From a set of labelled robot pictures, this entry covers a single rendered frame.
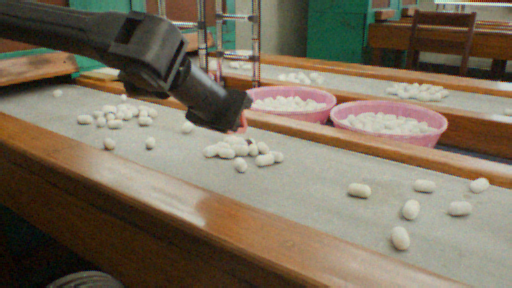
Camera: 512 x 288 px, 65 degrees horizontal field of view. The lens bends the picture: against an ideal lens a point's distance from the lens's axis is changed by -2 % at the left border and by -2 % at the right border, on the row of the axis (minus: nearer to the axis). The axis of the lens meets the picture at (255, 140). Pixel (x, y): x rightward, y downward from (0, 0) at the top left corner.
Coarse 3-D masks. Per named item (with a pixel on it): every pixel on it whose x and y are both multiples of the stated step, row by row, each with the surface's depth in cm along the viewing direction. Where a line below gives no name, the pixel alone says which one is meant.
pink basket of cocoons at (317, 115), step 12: (252, 96) 120; (264, 96) 122; (276, 96) 123; (288, 96) 124; (300, 96) 123; (312, 96) 121; (324, 96) 117; (252, 108) 103; (324, 108) 102; (312, 120) 103
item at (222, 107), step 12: (216, 84) 61; (216, 96) 60; (228, 96) 63; (240, 96) 63; (192, 108) 60; (204, 108) 60; (216, 108) 61; (228, 108) 63; (240, 108) 62; (192, 120) 66; (204, 120) 64; (216, 120) 63; (228, 120) 62
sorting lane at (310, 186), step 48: (48, 96) 125; (96, 96) 124; (96, 144) 87; (144, 144) 87; (192, 144) 87; (288, 144) 87; (240, 192) 67; (288, 192) 67; (336, 192) 67; (384, 192) 67; (432, 192) 67; (480, 192) 67; (384, 240) 54; (432, 240) 54; (480, 240) 54
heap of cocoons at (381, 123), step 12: (348, 120) 102; (360, 120) 102; (372, 120) 102; (384, 120) 101; (396, 120) 101; (408, 120) 103; (384, 132) 94; (396, 132) 93; (408, 132) 92; (420, 132) 98
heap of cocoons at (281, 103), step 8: (280, 96) 122; (256, 104) 118; (264, 104) 115; (272, 104) 114; (280, 104) 117; (288, 104) 116; (296, 104) 119; (304, 104) 115; (312, 104) 115; (320, 104) 115
